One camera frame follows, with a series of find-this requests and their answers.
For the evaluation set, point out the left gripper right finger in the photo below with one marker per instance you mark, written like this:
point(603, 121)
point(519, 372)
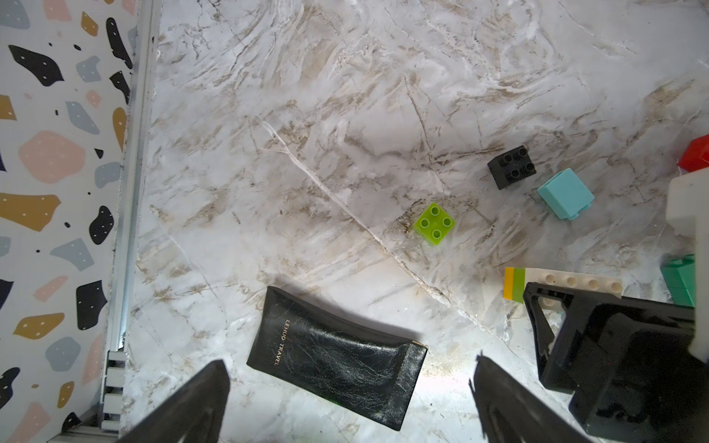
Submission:
point(508, 412)

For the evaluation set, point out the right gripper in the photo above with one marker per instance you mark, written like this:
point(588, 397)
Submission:
point(626, 363)

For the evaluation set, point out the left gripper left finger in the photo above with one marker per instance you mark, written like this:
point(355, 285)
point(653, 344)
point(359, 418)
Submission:
point(194, 413)

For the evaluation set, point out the cream long lego brick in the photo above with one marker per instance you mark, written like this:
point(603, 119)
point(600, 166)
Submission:
point(574, 280)

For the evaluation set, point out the lime green lego brick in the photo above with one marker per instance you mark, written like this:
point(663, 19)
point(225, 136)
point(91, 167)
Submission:
point(519, 284)
point(434, 224)

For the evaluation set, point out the yellow-orange square lego brick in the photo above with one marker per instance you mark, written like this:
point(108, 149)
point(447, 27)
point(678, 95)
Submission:
point(508, 283)

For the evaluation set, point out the green square lego brick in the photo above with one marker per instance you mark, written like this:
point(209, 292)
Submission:
point(679, 276)

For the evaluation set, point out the light blue lego brick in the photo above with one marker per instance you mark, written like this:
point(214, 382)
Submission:
point(566, 195)

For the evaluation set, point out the black square lego brick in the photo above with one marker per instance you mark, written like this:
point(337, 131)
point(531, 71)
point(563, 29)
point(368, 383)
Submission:
point(511, 167)

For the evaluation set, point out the red square lego brick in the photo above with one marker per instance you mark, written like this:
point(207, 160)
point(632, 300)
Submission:
point(696, 156)

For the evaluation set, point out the aluminium frame rail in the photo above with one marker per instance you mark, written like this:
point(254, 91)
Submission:
point(102, 423)

